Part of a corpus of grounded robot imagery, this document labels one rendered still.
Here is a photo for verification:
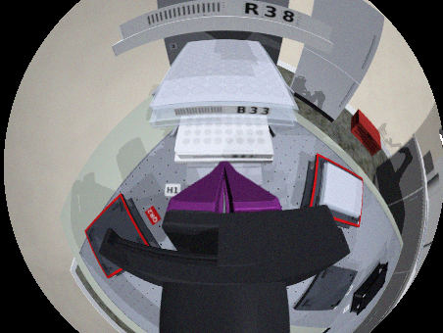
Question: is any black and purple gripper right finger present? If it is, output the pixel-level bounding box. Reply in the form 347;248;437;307
224;161;282;213

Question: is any dark grey flat plate with corner locators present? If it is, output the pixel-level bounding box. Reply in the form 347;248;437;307
294;266;358;310

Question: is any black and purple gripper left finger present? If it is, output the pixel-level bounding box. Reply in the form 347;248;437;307
167;162;224;213

